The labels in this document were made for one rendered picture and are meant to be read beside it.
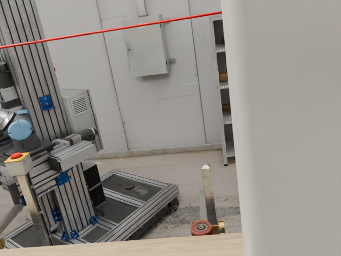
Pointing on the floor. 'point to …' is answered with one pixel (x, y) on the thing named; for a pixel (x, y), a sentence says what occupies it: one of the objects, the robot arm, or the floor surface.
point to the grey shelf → (229, 150)
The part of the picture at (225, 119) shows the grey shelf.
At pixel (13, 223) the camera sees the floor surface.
